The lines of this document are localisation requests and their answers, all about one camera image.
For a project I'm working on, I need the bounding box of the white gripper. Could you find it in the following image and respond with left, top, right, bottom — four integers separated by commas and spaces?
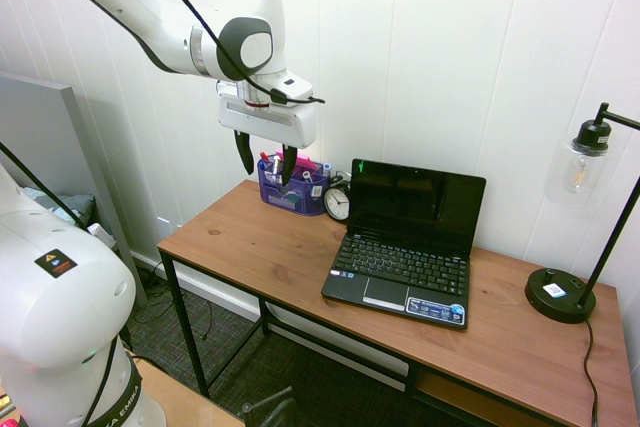
215, 81, 319, 188

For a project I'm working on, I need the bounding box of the black laptop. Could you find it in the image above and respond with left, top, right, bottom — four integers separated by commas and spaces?
320, 157, 488, 332

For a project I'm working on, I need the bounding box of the purple mesh desk organizer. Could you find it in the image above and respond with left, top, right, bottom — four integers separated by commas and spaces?
256, 150, 331, 218

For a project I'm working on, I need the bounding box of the black twin-bell alarm clock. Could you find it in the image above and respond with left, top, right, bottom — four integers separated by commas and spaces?
322, 174, 353, 223

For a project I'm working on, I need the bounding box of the patterned tissue box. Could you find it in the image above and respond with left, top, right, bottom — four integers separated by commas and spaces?
86, 222, 119, 254

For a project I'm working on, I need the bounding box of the teal pillow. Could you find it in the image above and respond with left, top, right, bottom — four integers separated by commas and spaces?
22, 186, 97, 229

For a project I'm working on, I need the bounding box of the grey panel board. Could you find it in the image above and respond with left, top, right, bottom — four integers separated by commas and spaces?
0, 70, 149, 308

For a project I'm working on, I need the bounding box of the black metal clamp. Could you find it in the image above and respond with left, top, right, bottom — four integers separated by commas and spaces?
237, 386, 299, 427

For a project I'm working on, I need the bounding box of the wooden robot mounting table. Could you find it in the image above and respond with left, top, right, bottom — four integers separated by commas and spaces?
130, 359, 247, 427

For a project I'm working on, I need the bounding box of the black desk lamp glass shade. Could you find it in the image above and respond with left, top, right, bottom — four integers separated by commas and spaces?
524, 102, 640, 325

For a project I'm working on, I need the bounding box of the wooden desk black metal frame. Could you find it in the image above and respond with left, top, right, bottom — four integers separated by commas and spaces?
156, 179, 624, 427

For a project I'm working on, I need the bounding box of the black power cord on floor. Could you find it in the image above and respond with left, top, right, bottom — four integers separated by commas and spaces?
132, 266, 217, 344

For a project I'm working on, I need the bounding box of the black lamp power cable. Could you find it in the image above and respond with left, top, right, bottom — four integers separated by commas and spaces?
581, 317, 602, 427

